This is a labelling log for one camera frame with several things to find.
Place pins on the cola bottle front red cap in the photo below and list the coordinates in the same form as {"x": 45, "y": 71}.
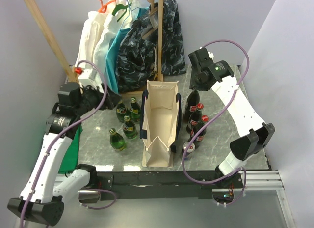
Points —
{"x": 196, "y": 128}

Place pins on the white ruffled shirt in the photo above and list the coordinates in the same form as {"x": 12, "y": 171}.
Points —
{"x": 91, "y": 33}

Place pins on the dark patterned shirt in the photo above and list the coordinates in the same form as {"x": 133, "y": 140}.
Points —
{"x": 136, "y": 57}

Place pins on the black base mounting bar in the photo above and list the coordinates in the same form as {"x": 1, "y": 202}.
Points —
{"x": 153, "y": 185}

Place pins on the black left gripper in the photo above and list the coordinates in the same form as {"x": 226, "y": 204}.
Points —
{"x": 111, "y": 100}

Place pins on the aluminium rail frame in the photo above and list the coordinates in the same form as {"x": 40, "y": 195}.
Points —
{"x": 264, "y": 204}

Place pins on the green glass bottle yellow label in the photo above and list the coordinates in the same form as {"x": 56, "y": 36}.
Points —
{"x": 135, "y": 110}

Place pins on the blue wire hanger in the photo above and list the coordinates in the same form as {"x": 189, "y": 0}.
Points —
{"x": 132, "y": 10}

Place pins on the pale white blouse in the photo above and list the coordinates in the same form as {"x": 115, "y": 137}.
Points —
{"x": 103, "y": 44}

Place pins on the green bottle front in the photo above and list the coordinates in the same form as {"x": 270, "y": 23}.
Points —
{"x": 116, "y": 140}

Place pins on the beige canvas tote bag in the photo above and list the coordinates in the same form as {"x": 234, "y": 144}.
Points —
{"x": 160, "y": 123}

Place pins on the dark cola bottle red cap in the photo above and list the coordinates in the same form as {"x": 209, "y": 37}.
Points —
{"x": 191, "y": 104}

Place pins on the green bottle back left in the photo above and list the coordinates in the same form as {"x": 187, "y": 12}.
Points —
{"x": 121, "y": 111}

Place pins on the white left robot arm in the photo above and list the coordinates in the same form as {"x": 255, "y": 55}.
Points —
{"x": 41, "y": 201}

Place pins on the green cloth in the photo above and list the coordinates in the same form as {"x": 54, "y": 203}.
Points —
{"x": 70, "y": 159}

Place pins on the green bottle middle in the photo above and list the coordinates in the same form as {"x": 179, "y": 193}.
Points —
{"x": 129, "y": 128}

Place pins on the cola bottle middle red cap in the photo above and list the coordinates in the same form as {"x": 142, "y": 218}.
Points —
{"x": 195, "y": 118}

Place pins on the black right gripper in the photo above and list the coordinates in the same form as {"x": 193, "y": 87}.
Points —
{"x": 194, "y": 85}

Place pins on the teal shirt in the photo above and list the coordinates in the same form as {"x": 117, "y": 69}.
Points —
{"x": 119, "y": 31}

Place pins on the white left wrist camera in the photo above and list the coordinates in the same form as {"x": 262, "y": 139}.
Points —
{"x": 88, "y": 77}

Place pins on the orange hanger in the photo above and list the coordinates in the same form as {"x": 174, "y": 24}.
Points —
{"x": 104, "y": 6}

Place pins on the wooden hanger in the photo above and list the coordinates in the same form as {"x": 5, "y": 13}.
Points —
{"x": 153, "y": 20}

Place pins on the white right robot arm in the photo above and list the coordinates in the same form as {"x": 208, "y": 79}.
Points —
{"x": 254, "y": 133}

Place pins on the wooden clothes rack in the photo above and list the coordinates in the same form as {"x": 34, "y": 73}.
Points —
{"x": 48, "y": 34}

